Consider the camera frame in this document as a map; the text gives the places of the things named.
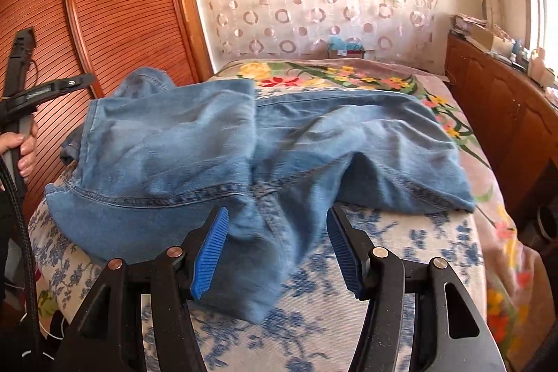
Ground person's left hand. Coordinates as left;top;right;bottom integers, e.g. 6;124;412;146
0;132;40;182

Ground stack of papers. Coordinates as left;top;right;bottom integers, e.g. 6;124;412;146
451;14;487;33

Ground light blue denim pants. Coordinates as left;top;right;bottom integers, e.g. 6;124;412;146
44;80;477;322

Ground beige bottle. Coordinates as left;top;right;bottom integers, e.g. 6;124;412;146
529;47;548;78

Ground cardboard box with blue items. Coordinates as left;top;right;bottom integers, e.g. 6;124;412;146
328;43;367;60

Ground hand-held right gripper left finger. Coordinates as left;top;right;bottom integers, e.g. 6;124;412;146
56;206;230;372

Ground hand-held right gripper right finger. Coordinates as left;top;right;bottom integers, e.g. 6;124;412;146
326;204;508;372

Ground dark trash bin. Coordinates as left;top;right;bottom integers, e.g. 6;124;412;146
538;204;558;242

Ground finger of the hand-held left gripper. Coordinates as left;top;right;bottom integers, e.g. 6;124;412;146
44;73;97;99

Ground black braided cable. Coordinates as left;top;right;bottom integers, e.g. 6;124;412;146
0;156;44;355

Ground long wooden cabinet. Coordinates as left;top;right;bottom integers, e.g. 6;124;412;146
445;30;558;225

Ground wooden louvred wardrobe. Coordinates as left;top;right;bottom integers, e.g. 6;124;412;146
0;0;214;220

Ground light blue fluffy cloth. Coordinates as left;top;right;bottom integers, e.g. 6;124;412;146
328;36;364;50

